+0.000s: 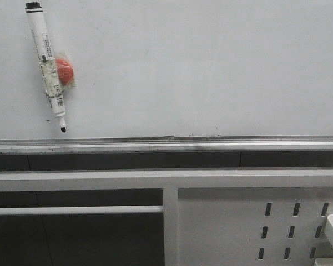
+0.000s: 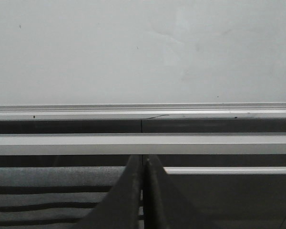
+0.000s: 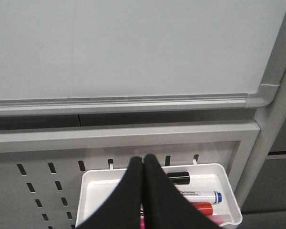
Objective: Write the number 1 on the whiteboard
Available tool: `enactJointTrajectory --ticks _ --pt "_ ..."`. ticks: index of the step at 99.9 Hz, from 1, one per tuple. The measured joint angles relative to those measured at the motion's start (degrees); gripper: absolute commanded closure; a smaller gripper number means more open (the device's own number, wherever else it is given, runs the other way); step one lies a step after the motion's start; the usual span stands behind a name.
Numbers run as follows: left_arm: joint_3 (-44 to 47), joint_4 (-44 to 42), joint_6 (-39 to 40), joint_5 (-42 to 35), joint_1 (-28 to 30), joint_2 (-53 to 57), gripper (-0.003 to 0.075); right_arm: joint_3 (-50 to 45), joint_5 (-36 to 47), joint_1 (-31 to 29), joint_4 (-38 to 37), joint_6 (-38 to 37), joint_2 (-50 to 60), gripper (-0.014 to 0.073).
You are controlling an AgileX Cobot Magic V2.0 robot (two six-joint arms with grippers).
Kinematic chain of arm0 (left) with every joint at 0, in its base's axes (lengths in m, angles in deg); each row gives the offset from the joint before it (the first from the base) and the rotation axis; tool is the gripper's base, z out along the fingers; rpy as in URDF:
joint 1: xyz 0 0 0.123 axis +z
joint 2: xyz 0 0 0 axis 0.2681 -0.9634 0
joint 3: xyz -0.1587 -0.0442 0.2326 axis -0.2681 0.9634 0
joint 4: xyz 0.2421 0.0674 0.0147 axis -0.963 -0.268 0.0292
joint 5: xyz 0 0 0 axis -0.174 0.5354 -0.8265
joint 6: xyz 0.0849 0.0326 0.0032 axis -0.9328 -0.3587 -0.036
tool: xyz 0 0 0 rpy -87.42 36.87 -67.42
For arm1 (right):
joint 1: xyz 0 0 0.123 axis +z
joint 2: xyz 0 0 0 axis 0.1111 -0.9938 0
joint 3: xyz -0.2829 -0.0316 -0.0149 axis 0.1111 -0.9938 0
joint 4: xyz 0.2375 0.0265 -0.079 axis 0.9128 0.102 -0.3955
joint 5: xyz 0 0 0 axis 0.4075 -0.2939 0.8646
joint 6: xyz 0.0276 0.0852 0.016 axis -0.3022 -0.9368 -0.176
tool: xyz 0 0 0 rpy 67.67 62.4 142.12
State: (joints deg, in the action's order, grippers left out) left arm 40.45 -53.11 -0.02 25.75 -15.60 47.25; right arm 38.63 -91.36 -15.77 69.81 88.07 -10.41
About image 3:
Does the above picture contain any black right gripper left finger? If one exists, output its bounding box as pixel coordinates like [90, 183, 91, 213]
[76, 156, 143, 229]

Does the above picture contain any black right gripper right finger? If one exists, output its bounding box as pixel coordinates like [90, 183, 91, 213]
[143, 154, 220, 229]

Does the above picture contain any grey metal whiteboard stand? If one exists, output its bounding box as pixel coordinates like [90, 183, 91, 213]
[0, 45, 286, 229]

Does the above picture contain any black marker cap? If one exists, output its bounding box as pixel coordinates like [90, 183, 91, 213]
[167, 171, 190, 185]

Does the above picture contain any blue capped white marker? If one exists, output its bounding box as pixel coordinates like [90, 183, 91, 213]
[181, 191, 223, 204]

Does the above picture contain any red capped marker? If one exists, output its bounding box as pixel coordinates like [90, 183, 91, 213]
[192, 202, 214, 216]

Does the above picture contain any pink marker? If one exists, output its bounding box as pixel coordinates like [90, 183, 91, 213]
[140, 215, 225, 229]

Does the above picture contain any white upper marker tray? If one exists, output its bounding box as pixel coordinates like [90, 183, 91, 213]
[75, 163, 243, 229]

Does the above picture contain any white whiteboard with aluminium frame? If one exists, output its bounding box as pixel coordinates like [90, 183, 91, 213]
[0, 0, 286, 116]

